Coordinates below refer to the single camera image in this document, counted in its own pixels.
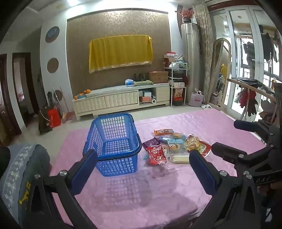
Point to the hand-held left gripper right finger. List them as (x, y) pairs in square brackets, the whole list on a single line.
[(202, 171)]

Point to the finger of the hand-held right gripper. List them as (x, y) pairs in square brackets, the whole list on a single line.
[(244, 126), (227, 152)]

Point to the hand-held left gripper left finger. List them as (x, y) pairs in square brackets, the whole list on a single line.
[(84, 171)]

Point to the red-edged snack packet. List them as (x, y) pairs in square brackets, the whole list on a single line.
[(204, 149)]

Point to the clear cracker packet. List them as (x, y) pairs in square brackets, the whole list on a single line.
[(180, 159)]

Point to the yellow snack pouch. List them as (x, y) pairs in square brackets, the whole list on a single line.
[(192, 143)]

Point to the pale blue cake packet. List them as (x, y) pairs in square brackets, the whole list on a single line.
[(176, 146)]

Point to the blue plastic basket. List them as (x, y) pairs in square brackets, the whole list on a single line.
[(114, 145)]

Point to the clear cake packet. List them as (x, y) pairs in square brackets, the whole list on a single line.
[(179, 135)]

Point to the blue cylindrical biscuit packet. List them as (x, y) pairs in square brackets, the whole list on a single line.
[(166, 139)]

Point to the red snack packet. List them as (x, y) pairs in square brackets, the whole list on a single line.
[(156, 155)]

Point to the red hanging garment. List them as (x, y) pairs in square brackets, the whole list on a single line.
[(247, 101)]

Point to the pink quilted blanket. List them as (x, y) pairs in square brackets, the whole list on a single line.
[(167, 193)]

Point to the wooden drying rack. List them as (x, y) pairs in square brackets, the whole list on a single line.
[(253, 84)]

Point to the pink tote bag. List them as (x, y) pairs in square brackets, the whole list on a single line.
[(196, 99)]

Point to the orange snack packet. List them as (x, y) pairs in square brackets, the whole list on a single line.
[(163, 132)]

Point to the purple snack packet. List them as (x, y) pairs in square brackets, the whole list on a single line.
[(151, 143)]

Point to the arched standing mirror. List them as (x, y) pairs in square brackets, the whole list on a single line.
[(217, 72)]

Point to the broom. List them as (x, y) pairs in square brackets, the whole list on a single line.
[(65, 114)]

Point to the red bag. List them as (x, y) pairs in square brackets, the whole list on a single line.
[(54, 117)]

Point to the black bag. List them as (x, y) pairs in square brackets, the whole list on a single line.
[(43, 123)]

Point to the grey lace-trimmed cushion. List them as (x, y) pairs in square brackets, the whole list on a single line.
[(15, 167)]

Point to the black and red toolbox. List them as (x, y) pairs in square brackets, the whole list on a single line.
[(178, 101)]

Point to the glass sliding door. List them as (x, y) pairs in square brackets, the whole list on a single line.
[(244, 55)]

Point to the white metal shelf rack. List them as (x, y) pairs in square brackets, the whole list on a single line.
[(186, 83)]

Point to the orange printed box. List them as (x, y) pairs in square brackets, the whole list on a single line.
[(178, 93)]

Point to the cream tv cabinet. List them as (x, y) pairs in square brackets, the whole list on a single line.
[(110, 102)]

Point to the white printed box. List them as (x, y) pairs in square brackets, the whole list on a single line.
[(178, 84)]

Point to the small round brown disc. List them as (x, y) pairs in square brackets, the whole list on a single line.
[(58, 95)]

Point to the patterned beige curtain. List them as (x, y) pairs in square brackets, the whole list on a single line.
[(203, 55)]

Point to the silver standing air conditioner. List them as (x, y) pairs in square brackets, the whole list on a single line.
[(191, 61)]

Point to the white paper roll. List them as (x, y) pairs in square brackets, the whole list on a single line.
[(153, 100)]

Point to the orange-red box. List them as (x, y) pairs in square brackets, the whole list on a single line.
[(145, 99)]

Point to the blue and white box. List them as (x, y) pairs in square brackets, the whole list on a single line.
[(147, 93)]

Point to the brown cardboard box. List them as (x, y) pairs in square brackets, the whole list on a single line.
[(158, 77)]

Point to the blue tissue box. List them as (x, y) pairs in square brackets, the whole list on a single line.
[(129, 82)]

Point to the stack of boxes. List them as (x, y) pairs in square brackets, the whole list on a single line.
[(170, 57)]

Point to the green folded cloth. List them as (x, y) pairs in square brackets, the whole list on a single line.
[(143, 83)]

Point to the group of dark bottles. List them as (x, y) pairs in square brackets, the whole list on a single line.
[(140, 77)]

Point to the yellow cloth cover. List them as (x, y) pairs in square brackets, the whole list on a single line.
[(120, 54)]

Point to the vase with red flowers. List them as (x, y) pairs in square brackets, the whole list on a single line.
[(186, 15)]

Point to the dark wooden door frame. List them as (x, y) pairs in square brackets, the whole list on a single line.
[(8, 92)]

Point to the brown round wall plaque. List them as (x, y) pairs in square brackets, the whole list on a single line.
[(52, 65)]

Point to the blue round wall plaque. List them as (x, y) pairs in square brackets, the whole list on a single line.
[(52, 34)]

